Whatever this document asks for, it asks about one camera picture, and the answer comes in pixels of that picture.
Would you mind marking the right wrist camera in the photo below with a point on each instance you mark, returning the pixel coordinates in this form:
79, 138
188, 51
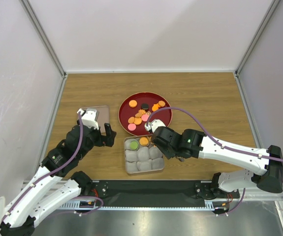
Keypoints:
153, 125

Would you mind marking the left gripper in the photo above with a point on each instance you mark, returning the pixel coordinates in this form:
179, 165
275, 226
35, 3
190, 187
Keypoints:
110, 135

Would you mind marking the pink sandwich cookie lower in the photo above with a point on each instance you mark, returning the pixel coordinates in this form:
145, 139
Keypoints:
131, 127

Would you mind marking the orange round cookie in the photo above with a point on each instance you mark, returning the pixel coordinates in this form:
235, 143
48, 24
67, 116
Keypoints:
131, 120
132, 103

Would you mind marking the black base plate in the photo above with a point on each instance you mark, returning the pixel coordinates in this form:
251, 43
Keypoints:
125, 194

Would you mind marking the pink sandwich cookie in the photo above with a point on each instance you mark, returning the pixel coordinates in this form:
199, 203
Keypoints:
131, 127
145, 117

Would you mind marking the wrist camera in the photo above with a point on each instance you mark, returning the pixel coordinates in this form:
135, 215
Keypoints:
153, 125
88, 123

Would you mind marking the orange round cookie left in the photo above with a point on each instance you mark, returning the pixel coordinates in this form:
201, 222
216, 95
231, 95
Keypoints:
131, 120

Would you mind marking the orange fish cookie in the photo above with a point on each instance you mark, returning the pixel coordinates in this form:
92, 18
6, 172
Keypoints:
155, 107

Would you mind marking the green sandwich cookie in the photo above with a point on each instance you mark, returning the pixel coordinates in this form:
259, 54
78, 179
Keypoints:
134, 145

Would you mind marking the orange leaf cookie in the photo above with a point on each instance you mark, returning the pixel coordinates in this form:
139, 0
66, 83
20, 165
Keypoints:
140, 113

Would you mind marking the black sandwich cookie top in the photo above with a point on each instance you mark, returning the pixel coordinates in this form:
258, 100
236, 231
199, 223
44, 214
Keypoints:
145, 106

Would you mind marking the metal tongs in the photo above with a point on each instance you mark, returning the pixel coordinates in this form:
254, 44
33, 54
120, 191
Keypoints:
169, 152

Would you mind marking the square cookie tin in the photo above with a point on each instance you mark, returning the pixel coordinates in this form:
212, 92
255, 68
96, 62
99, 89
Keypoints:
137, 173

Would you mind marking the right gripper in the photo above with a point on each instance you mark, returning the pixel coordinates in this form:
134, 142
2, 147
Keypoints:
157, 146

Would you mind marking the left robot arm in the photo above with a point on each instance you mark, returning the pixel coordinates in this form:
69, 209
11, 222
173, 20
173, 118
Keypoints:
33, 204

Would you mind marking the red round tray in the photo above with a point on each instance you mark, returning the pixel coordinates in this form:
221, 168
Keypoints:
125, 111

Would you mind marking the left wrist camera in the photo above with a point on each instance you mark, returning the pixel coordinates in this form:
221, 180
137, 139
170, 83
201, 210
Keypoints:
88, 123

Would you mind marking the tin lid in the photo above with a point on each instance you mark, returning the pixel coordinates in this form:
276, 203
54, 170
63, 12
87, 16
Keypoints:
104, 116

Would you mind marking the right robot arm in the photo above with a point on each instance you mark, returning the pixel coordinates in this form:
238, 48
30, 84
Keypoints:
261, 168

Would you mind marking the tan round biscuit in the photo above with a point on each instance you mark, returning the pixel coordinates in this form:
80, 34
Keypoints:
144, 141

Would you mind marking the pink sandwich cookie middle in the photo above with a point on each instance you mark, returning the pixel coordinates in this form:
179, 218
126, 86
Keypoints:
145, 117

